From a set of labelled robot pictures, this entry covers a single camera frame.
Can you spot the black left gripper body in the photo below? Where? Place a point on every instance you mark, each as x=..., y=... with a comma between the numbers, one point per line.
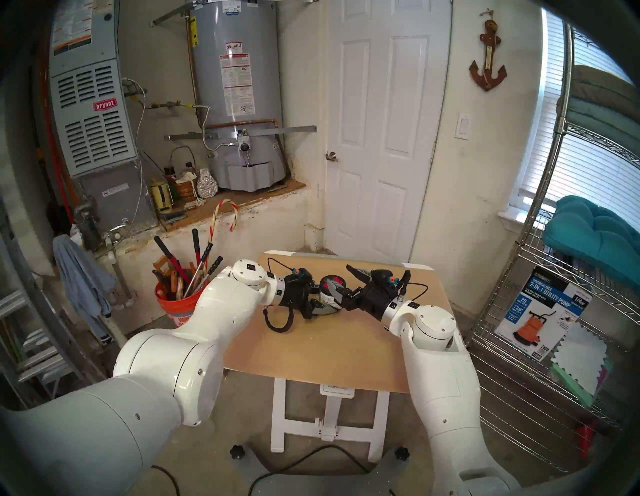
x=299, y=292

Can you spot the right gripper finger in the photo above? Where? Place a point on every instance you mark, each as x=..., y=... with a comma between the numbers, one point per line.
x=360, y=274
x=341, y=294

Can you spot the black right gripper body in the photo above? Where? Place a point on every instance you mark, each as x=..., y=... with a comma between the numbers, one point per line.
x=372, y=300

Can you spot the black lid with red tape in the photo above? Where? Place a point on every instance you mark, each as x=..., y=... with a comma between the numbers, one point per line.
x=324, y=287

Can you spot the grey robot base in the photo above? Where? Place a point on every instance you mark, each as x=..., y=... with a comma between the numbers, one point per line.
x=252, y=477

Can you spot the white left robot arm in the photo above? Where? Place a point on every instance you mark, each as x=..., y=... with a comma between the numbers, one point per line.
x=165, y=360

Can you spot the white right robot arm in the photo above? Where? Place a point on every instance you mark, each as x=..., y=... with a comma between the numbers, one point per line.
x=445, y=390

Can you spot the white platform with wooden top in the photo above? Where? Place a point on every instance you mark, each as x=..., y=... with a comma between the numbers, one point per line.
x=270, y=225

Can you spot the striped candy cane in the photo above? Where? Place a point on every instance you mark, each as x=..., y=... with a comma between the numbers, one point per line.
x=212, y=227

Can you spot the black grip red shaft tool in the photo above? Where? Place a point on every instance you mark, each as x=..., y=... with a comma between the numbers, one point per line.
x=196, y=242
x=162, y=246

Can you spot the orange plastic bucket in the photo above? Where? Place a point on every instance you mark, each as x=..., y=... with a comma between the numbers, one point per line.
x=180, y=307

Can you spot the metal door knob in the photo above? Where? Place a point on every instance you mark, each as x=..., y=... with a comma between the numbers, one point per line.
x=331, y=157

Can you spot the white panel door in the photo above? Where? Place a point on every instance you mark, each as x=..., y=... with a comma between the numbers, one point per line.
x=385, y=150

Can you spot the crumpled foil lump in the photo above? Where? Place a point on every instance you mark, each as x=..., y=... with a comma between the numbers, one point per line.
x=207, y=186

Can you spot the black base knob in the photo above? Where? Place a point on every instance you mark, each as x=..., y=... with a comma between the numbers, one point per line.
x=401, y=454
x=237, y=452

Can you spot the heater gas control valve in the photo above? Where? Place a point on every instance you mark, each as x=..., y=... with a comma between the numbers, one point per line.
x=244, y=145

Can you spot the yellow metal can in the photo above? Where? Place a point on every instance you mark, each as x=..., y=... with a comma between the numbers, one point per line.
x=161, y=197

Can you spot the utility pump box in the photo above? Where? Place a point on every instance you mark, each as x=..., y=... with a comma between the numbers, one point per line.
x=545, y=305

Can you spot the copper water pipe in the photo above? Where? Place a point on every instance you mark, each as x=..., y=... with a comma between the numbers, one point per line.
x=240, y=123

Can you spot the white zigzag edged paper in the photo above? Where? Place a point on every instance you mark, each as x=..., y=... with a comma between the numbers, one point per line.
x=582, y=357

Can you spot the green foam sheet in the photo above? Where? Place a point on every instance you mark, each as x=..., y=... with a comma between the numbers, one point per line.
x=572, y=387

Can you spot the blue hanging cloth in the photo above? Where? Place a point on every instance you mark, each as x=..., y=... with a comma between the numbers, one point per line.
x=80, y=280

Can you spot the grey water heater tank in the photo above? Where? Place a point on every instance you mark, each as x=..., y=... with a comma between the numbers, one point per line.
x=260, y=75

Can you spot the gas line with yellow valve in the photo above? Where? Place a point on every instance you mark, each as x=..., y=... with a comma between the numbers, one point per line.
x=170, y=104

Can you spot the teal tufted cushion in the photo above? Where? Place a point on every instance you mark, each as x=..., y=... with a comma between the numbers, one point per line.
x=595, y=235

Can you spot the small red item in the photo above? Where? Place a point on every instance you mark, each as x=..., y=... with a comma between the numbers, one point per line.
x=586, y=440

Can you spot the white window blinds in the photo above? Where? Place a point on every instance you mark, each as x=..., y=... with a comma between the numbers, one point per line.
x=600, y=170

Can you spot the grey bryant furnace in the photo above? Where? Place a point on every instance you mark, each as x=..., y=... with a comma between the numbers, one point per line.
x=92, y=125

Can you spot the aluminium step ladder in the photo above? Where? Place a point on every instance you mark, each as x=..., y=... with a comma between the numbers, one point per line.
x=40, y=357

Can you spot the green flat cushion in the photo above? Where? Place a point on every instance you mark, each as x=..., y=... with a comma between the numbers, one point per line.
x=595, y=117

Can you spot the olive flat cushion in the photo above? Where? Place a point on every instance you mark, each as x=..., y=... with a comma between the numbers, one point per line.
x=600, y=82

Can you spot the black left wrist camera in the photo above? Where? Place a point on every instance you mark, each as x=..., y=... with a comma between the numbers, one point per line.
x=303, y=275

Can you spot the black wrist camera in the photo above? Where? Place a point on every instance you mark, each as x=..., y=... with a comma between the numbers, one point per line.
x=303, y=275
x=382, y=277

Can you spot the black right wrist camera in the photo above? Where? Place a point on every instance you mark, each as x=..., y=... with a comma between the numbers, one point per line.
x=382, y=277

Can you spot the white folding table frame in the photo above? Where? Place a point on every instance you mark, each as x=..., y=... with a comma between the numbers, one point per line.
x=330, y=420

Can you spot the white light switch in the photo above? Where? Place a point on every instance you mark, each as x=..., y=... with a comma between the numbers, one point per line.
x=463, y=126

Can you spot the rusty anchor wall decoration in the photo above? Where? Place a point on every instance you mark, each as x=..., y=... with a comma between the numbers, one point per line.
x=487, y=80

